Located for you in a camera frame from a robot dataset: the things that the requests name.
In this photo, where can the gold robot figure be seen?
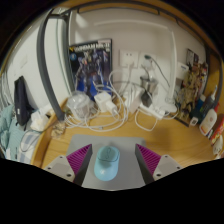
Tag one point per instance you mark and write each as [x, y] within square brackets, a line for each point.
[191, 90]

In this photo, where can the dark green round container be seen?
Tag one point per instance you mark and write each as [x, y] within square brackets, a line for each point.
[196, 113]

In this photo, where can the small white desk clock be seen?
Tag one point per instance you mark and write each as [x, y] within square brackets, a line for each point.
[194, 121]

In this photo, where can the clear plastic container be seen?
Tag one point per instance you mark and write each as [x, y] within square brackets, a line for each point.
[79, 105]

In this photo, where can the white mug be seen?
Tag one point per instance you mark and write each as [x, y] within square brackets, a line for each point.
[218, 145]

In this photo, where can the grey mouse pad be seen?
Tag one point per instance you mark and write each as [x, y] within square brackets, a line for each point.
[130, 160]

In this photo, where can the dark grey metal shelf frame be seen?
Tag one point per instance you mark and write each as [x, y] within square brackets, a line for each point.
[45, 66]

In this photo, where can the white power strip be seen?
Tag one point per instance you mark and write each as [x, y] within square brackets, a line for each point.
[151, 111]

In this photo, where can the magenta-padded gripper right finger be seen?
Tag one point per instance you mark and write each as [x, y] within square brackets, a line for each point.
[165, 166]

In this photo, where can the white desk lamp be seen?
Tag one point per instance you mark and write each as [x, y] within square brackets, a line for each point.
[166, 107]

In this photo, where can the metal cup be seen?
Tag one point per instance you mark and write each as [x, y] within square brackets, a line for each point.
[148, 85]

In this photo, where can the white bed rail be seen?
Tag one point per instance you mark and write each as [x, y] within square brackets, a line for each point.
[6, 90]

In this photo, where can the white charger block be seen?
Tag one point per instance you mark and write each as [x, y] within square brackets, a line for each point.
[102, 99]

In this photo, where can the plaid bedding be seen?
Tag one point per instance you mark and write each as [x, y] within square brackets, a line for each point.
[28, 146]

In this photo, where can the blue robot model kit box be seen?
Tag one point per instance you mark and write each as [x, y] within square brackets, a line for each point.
[90, 66]

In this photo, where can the black bag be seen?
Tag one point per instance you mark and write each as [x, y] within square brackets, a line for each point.
[21, 100]

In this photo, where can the light blue computer mouse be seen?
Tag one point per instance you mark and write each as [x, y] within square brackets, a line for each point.
[107, 165]

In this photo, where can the dark spray bottle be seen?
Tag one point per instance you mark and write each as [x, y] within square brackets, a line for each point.
[209, 101]

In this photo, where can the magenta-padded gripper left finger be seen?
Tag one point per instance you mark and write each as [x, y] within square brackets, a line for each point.
[60, 166]

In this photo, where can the white wall socket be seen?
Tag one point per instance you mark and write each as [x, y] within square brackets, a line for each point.
[128, 58]

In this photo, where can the teal blanket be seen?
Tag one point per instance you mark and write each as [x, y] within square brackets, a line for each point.
[6, 130]

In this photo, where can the colourful figure box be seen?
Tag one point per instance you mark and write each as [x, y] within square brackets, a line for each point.
[195, 58]

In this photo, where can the white lotion bottle red cap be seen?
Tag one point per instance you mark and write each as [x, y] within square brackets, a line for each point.
[208, 121]

